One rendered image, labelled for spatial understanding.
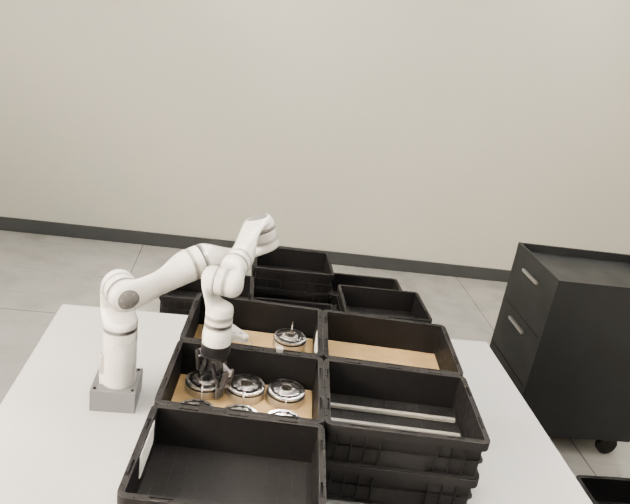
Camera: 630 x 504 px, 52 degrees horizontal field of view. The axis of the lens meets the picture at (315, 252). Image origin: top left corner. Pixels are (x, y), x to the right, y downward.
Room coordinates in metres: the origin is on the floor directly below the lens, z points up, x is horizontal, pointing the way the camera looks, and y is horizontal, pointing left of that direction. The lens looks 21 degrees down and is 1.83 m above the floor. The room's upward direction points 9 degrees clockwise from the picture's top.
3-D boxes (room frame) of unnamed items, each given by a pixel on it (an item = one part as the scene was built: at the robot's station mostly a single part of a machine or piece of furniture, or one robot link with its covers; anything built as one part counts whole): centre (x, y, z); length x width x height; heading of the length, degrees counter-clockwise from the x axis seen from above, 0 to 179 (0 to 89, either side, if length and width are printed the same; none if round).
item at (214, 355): (1.44, 0.21, 0.95); 0.08 x 0.08 x 0.09
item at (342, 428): (1.41, -0.28, 0.92); 0.40 x 0.30 x 0.02; 93
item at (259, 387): (1.47, 0.13, 0.86); 0.10 x 0.10 x 0.01
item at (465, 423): (1.41, -0.28, 0.87); 0.40 x 0.30 x 0.11; 93
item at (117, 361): (1.52, 0.49, 0.85); 0.09 x 0.09 x 0.17; 0
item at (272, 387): (1.47, 0.02, 0.86); 0.10 x 0.10 x 0.01
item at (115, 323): (1.52, 0.49, 1.01); 0.09 x 0.09 x 0.17; 37
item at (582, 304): (2.80, -1.29, 0.45); 0.62 x 0.45 x 0.90; 98
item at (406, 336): (1.71, -0.26, 0.87); 0.40 x 0.30 x 0.11; 93
